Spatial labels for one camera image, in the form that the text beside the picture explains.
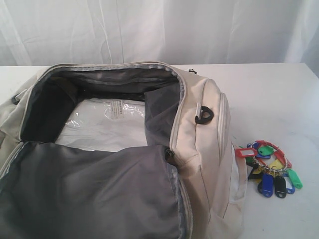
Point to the cream fabric duffel bag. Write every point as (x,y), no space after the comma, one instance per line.
(187,183)

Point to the colourful key tag bunch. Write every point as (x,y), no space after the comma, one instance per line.
(270,168)

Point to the clear plastic packaged item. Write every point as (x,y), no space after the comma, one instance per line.
(105,125)

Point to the white backdrop curtain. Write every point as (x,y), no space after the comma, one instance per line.
(47,32)

